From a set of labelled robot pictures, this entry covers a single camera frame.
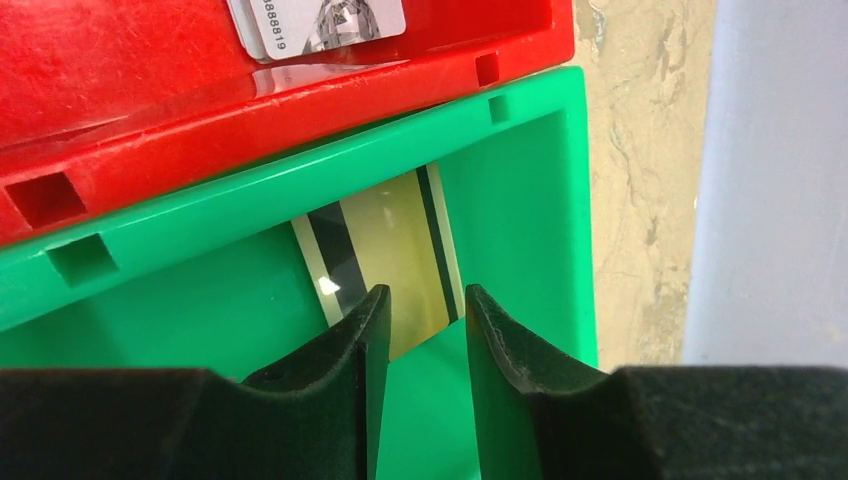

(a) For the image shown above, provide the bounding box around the gold credit card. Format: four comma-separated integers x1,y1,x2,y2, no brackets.
291,201,368,326

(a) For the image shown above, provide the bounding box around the red plastic bin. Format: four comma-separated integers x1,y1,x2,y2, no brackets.
1,1,575,245

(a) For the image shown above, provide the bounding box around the green plastic bin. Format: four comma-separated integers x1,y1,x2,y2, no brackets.
1,67,597,479

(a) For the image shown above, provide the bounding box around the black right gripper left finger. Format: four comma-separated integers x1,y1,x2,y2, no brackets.
1,284,391,479

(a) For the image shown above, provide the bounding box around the silver credit card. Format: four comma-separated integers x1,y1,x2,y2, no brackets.
227,0,407,63

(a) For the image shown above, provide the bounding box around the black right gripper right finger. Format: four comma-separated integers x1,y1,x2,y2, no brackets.
465,285,847,479

